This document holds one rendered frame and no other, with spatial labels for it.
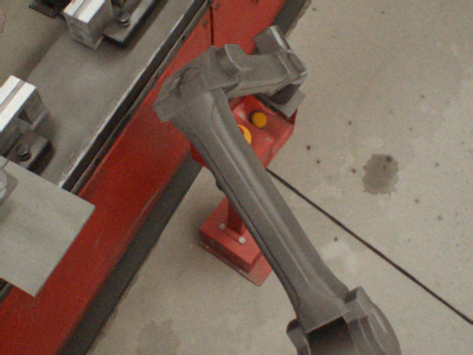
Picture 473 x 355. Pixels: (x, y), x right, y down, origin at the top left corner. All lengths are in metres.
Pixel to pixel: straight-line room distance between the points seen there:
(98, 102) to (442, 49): 1.59
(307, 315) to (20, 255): 0.55
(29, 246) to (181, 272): 1.05
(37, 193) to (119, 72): 0.37
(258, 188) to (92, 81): 0.73
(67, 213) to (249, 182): 0.47
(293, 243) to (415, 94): 1.78
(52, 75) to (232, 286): 0.98
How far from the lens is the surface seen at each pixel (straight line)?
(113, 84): 1.40
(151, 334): 2.09
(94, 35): 1.43
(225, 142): 0.75
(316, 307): 0.78
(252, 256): 2.01
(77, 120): 1.37
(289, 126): 1.53
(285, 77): 1.14
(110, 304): 2.08
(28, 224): 1.16
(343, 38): 2.58
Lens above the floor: 2.04
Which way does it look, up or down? 65 degrees down
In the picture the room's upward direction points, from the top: 1 degrees clockwise
